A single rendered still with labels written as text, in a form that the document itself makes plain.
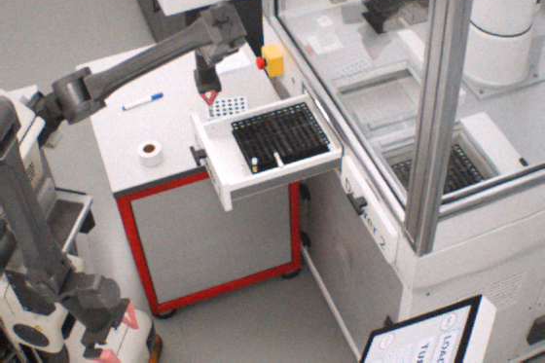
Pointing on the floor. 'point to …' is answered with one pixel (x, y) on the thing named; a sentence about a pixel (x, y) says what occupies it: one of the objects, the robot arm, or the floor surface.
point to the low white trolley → (190, 190)
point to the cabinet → (328, 217)
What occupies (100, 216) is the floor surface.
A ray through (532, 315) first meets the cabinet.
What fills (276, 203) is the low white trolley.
